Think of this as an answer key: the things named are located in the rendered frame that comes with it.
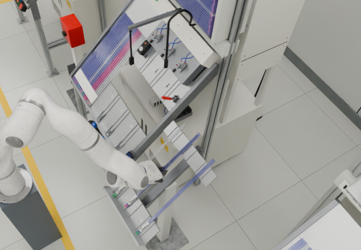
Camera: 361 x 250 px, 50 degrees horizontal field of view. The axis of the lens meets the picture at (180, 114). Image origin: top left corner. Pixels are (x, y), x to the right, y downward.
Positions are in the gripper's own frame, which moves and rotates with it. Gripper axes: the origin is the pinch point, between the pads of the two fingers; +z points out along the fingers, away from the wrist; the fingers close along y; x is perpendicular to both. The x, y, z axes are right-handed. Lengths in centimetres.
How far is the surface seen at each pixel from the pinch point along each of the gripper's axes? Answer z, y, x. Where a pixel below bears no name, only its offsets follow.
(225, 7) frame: -14, 18, -75
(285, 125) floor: 161, 19, -16
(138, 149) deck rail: 5.8, 20.6, 7.6
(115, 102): 8, 52, 4
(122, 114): 7.9, 43.0, 4.8
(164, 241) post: 59, -6, 68
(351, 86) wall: 185, 9, -70
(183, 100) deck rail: 9.3, 19.5, -27.0
